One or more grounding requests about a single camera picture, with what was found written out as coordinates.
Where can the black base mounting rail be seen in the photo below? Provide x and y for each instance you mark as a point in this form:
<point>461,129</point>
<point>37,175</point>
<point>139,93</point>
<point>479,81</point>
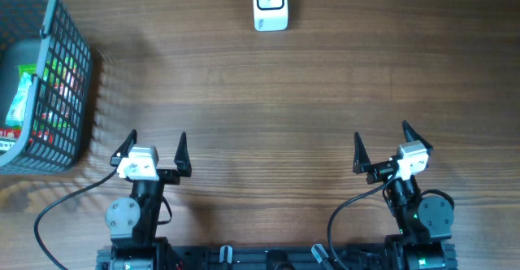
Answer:
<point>354,256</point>

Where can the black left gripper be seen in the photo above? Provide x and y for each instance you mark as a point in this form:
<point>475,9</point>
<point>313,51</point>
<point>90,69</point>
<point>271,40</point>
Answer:
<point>166,173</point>

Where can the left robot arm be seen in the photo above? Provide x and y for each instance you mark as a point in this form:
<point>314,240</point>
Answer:
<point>133,221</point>

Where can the white barcode scanner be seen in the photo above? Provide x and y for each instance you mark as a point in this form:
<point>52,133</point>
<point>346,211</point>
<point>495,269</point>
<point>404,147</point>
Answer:
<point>270,15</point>

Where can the green gummy candy bag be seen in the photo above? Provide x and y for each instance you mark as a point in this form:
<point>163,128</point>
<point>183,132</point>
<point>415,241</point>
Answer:
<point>59,94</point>

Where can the red chocolate bar wrapper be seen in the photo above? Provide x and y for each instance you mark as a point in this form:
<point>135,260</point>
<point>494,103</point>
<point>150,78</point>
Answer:
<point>9,136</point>

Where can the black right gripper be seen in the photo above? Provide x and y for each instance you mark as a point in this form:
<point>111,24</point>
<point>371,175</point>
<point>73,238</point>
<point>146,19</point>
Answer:
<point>382,170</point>

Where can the grey mesh plastic basket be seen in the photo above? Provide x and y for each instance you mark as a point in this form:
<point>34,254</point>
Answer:
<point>36,31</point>

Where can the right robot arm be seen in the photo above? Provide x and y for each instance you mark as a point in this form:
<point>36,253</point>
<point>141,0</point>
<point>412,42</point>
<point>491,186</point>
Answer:
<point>424,217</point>

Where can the mint green wipes packet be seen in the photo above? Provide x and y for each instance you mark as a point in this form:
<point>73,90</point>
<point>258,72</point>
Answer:
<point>16,113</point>

